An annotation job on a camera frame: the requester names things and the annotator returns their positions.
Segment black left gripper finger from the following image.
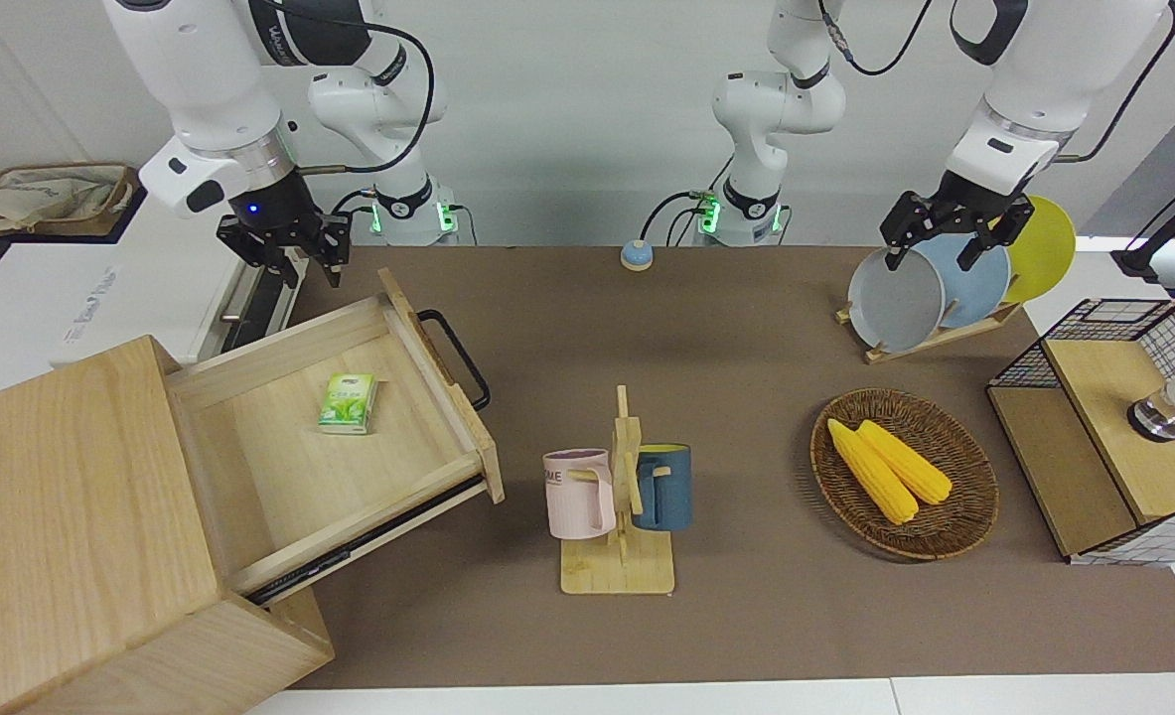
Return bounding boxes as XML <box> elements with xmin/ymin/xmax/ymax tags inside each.
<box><xmin>956</xmin><ymin>201</ymin><xmax>1036</xmax><ymax>270</ymax></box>
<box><xmin>881</xmin><ymin>191</ymin><xmax>942</xmax><ymax>272</ymax></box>

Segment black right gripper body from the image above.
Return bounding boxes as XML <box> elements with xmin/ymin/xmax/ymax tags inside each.
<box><xmin>235</xmin><ymin>166</ymin><xmax>323</xmax><ymax>240</ymax></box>

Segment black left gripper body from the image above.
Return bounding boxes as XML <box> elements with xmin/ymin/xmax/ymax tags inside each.
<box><xmin>929</xmin><ymin>170</ymin><xmax>1021</xmax><ymax>225</ymax></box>

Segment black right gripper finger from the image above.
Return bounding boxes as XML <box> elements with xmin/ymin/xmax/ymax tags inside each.
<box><xmin>216</xmin><ymin>219</ymin><xmax>303</xmax><ymax>290</ymax></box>
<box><xmin>314</xmin><ymin>211</ymin><xmax>353</xmax><ymax>290</ymax></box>

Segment wooden drawer with black handle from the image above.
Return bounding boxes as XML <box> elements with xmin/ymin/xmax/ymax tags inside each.
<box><xmin>165</xmin><ymin>266</ymin><xmax>505</xmax><ymax>607</ymax></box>

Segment yellow plate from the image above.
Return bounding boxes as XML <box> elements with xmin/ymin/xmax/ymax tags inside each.
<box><xmin>999</xmin><ymin>195</ymin><xmax>1078</xmax><ymax>305</ymax></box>

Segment light blue plate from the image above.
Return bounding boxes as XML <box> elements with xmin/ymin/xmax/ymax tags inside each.
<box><xmin>915</xmin><ymin>233</ymin><xmax>1012</xmax><ymax>331</ymax></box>

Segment grey plate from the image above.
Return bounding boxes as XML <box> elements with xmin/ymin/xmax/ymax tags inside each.
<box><xmin>847</xmin><ymin>246</ymin><xmax>947</xmax><ymax>354</ymax></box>

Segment wooden plate rack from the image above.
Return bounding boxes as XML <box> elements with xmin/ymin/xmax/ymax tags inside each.
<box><xmin>835</xmin><ymin>298</ymin><xmax>1025</xmax><ymax>365</ymax></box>

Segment black pole stand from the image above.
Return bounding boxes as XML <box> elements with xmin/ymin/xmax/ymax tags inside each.
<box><xmin>1111</xmin><ymin>164</ymin><xmax>1175</xmax><ymax>281</ymax></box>

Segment green tissue pack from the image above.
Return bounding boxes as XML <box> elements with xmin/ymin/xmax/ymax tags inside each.
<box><xmin>318</xmin><ymin>372</ymin><xmax>379</xmax><ymax>436</ymax></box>

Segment brown table mat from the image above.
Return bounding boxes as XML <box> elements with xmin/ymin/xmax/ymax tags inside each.
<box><xmin>289</xmin><ymin>246</ymin><xmax>1175</xmax><ymax>691</ymax></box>

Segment white cloth bag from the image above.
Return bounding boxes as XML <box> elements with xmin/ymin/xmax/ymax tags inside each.
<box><xmin>0</xmin><ymin>167</ymin><xmax>131</xmax><ymax>235</ymax></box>

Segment yellow corn cob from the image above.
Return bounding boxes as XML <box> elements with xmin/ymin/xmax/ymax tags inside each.
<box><xmin>857</xmin><ymin>419</ymin><xmax>954</xmax><ymax>505</ymax></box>
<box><xmin>827</xmin><ymin>418</ymin><xmax>920</xmax><ymax>525</ymax></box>

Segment brown wicker basket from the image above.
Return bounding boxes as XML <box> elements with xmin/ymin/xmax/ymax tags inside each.
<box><xmin>810</xmin><ymin>388</ymin><xmax>1000</xmax><ymax>563</ymax></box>

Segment light wooden cabinet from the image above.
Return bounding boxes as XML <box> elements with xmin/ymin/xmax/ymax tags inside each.
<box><xmin>0</xmin><ymin>336</ymin><xmax>336</xmax><ymax>715</ymax></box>

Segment pink mug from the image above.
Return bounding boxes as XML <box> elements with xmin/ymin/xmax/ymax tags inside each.
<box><xmin>542</xmin><ymin>449</ymin><xmax>618</xmax><ymax>540</ymax></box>

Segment dark blue mug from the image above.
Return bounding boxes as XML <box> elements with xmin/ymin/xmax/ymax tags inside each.
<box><xmin>633</xmin><ymin>444</ymin><xmax>693</xmax><ymax>532</ymax></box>

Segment wooden mug rack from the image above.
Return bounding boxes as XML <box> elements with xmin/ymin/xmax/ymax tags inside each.
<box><xmin>559</xmin><ymin>385</ymin><xmax>677</xmax><ymax>597</ymax></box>

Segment black left arm upper cable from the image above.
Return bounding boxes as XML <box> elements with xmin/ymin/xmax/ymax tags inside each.
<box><xmin>818</xmin><ymin>0</ymin><xmax>936</xmax><ymax>77</ymax></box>

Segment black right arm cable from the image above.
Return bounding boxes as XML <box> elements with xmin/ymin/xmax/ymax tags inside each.
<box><xmin>249</xmin><ymin>0</ymin><xmax>437</xmax><ymax>200</ymax></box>

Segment wire grid shelf with wood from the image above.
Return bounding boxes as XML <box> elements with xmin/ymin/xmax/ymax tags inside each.
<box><xmin>986</xmin><ymin>298</ymin><xmax>1175</xmax><ymax>568</ymax></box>

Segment black left arm wrist cable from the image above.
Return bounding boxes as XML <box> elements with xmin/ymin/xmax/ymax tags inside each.
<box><xmin>1054</xmin><ymin>0</ymin><xmax>1175</xmax><ymax>165</ymax></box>

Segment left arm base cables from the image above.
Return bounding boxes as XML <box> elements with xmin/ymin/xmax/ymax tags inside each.
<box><xmin>640</xmin><ymin>187</ymin><xmax>715</xmax><ymax>247</ymax></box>

